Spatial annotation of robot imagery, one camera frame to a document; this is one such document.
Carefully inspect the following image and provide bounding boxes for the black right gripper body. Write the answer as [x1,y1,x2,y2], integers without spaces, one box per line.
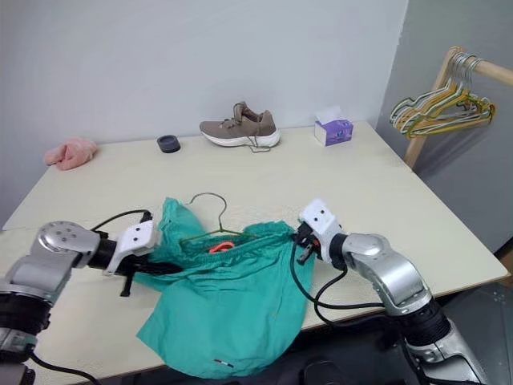
[294,223,322,258]

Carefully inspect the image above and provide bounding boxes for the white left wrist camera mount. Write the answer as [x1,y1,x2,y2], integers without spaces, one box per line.
[102,221,162,278]

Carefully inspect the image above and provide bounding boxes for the purple tissue box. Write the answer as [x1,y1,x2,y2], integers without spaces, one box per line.
[313,105,355,148]

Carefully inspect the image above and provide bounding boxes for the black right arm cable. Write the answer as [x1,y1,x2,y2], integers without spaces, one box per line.
[290,240,388,324]

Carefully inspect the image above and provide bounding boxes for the pink cloth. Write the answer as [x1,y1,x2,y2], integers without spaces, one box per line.
[42,136,99,172]

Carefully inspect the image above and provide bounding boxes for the teal green shorts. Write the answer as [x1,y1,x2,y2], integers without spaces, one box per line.
[134,196,317,380]

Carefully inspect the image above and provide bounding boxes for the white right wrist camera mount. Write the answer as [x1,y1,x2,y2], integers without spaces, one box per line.
[297,197,345,265]

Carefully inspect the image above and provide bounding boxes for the black round dish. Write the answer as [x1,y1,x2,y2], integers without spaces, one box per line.
[156,134,183,156]

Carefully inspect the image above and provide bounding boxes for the olive wire hanger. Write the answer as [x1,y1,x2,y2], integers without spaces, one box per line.
[178,192,258,252]

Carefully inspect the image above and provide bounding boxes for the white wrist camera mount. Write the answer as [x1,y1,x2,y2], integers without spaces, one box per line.
[102,221,162,278]
[297,197,345,265]

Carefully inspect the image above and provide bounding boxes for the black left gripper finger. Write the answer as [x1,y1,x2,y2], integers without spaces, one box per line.
[144,261,180,278]
[119,271,136,298]

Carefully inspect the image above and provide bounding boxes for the dark rounded shape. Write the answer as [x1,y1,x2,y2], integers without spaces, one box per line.
[303,359,348,385]

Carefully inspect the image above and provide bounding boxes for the wooden clothes rack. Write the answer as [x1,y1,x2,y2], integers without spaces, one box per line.
[402,45,513,174]

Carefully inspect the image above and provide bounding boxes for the taupe sneaker with white sole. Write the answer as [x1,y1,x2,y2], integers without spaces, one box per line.
[199,100,282,155]

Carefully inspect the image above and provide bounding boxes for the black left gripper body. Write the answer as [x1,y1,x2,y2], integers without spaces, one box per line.
[127,253,158,278]

